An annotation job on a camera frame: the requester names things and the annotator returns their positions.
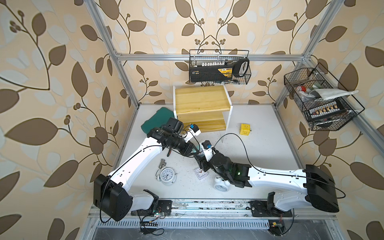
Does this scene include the white twin-bell clock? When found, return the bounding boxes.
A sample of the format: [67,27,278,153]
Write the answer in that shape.
[214,177,231,192]
[156,168,177,186]

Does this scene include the white papers in basket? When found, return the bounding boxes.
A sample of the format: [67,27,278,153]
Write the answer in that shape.
[309,89,359,101]

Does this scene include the socket set tray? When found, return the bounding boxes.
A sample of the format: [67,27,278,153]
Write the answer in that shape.
[306,101,347,120]

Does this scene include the wooden two-tier shelf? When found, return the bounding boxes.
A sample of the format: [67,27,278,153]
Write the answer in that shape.
[173,85,233,133]

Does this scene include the black wire basket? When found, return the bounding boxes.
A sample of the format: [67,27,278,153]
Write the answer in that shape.
[284,63,365,131]
[189,49,252,85]

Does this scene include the mint square alarm clock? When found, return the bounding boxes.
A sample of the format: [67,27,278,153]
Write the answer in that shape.
[194,144,201,153]

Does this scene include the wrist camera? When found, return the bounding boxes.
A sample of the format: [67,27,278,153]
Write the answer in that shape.
[201,140,214,162]
[183,124,201,142]

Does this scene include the green plastic tool case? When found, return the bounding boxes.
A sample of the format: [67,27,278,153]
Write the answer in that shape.
[141,107,175,134]

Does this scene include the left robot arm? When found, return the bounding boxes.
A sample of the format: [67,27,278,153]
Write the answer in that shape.
[93,118,201,222]

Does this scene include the black wire basket back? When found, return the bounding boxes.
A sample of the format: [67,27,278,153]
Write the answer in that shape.
[189,49,252,85]

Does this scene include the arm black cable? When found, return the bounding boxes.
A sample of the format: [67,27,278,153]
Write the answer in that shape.
[212,132,346,199]
[98,124,199,224]

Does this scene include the white twin-bell clock left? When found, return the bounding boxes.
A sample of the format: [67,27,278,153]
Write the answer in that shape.
[156,168,177,186]

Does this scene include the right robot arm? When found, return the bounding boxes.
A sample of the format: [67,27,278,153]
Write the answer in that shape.
[195,152,340,213]

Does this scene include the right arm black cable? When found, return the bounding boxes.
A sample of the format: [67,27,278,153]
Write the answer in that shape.
[212,132,346,199]

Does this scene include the black yellow tool box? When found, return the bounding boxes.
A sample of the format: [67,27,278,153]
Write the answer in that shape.
[189,58,252,85]

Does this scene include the yellow cube box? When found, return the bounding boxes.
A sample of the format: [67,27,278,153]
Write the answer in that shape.
[240,124,251,136]

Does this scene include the black wire basket right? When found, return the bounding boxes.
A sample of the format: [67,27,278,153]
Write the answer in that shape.
[284,63,365,131]

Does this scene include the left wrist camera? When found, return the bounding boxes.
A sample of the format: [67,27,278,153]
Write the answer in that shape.
[183,124,201,142]

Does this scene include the lilac square alarm clock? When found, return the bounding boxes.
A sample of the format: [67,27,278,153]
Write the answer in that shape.
[194,168,209,180]

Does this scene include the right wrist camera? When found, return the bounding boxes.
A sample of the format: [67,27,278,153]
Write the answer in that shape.
[201,140,214,162]

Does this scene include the small grey metal clip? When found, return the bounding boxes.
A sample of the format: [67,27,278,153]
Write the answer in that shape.
[159,159,167,169]

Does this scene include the white twin-bell clock front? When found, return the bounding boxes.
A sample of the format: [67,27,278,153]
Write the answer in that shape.
[214,177,231,192]

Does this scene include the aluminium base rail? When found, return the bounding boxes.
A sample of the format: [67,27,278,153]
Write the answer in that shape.
[86,197,338,221]

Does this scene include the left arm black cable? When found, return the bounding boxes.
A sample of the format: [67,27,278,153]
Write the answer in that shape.
[98,124,199,224]

